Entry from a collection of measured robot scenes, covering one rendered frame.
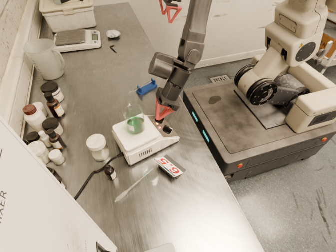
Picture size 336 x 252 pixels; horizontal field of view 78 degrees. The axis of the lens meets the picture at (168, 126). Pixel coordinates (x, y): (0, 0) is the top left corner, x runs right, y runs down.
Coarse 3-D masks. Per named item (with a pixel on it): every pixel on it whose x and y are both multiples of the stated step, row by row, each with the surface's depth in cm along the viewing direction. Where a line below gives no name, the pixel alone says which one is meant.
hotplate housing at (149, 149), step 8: (160, 136) 69; (176, 136) 73; (120, 144) 67; (144, 144) 67; (152, 144) 67; (160, 144) 70; (168, 144) 73; (128, 152) 65; (136, 152) 65; (144, 152) 68; (152, 152) 70; (128, 160) 67; (136, 160) 68
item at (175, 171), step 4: (160, 160) 68; (164, 160) 69; (164, 164) 66; (168, 164) 68; (168, 168) 65; (172, 168) 67; (176, 168) 68; (172, 172) 64; (176, 172) 65; (180, 172) 67
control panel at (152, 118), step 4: (148, 116) 76; (152, 116) 77; (152, 120) 75; (164, 120) 78; (156, 124) 73; (160, 124) 75; (164, 124) 76; (168, 124) 77; (156, 128) 72; (160, 128) 72; (160, 132) 71; (164, 132) 72; (172, 132) 74; (164, 136) 70; (168, 136) 71; (172, 136) 72
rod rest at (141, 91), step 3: (153, 81) 95; (147, 84) 96; (150, 84) 96; (153, 84) 96; (156, 84) 96; (144, 87) 95; (147, 87) 95; (150, 87) 95; (153, 87) 95; (138, 90) 93; (141, 90) 91; (144, 90) 93; (147, 90) 94; (138, 93) 93; (141, 93) 92; (144, 93) 93
